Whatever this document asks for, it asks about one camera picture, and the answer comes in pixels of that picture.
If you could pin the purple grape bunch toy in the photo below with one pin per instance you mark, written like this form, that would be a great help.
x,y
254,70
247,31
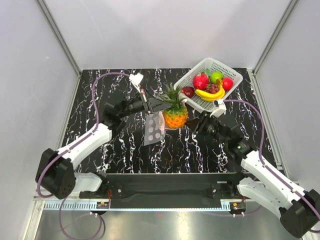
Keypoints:
x,y
212,88

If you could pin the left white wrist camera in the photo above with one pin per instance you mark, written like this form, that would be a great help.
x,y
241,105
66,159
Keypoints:
x,y
135,80

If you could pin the aluminium frame post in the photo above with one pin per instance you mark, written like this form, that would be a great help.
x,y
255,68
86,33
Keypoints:
x,y
58,35
275,34

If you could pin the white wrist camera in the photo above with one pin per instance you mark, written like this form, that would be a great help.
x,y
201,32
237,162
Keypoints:
x,y
135,80
220,108

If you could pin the left aluminium frame post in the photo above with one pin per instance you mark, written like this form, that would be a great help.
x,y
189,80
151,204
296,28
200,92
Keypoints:
x,y
58,35

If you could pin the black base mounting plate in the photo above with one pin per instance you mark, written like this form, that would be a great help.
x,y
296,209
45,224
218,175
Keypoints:
x,y
207,185

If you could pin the right aluminium frame post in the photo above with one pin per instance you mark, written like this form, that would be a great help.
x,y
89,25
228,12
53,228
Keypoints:
x,y
275,34

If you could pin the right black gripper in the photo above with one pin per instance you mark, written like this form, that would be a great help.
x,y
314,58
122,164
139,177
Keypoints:
x,y
203,118

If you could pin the clear pink-dotted zip bag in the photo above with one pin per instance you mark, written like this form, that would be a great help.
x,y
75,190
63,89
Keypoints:
x,y
155,128

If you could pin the orange toy pineapple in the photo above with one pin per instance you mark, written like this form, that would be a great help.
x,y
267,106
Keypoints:
x,y
176,115

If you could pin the right connector board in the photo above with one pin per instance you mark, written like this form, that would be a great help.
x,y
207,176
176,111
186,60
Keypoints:
x,y
237,206

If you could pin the left connector board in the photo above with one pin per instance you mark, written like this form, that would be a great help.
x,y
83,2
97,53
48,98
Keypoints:
x,y
103,204

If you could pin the red dragon fruit toy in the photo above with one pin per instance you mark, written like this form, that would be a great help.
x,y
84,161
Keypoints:
x,y
201,81

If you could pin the connector board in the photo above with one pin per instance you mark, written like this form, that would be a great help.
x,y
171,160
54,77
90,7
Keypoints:
x,y
103,204
237,206

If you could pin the green apple toy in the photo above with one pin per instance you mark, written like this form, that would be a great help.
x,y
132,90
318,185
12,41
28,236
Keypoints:
x,y
216,76

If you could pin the black marble pattern mat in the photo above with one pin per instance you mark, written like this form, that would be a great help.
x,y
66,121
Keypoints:
x,y
181,151

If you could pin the dark red plum toy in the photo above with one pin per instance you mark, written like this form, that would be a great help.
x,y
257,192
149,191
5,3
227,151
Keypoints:
x,y
188,91

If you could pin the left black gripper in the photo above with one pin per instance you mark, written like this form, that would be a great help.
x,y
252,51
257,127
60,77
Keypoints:
x,y
154,105

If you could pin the red apple toy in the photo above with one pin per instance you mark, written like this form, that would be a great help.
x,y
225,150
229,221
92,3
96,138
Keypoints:
x,y
227,83

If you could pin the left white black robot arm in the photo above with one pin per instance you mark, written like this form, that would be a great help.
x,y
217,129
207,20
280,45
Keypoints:
x,y
56,170

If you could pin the white slotted cable duct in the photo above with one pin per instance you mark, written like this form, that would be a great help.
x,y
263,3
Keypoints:
x,y
82,205

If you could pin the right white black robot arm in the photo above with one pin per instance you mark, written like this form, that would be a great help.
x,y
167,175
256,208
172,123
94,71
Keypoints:
x,y
297,209

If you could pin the yellow banana bunch toy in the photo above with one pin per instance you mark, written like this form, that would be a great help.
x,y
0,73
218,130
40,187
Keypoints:
x,y
210,95

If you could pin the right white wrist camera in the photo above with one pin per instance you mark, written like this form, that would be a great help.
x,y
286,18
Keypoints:
x,y
220,108

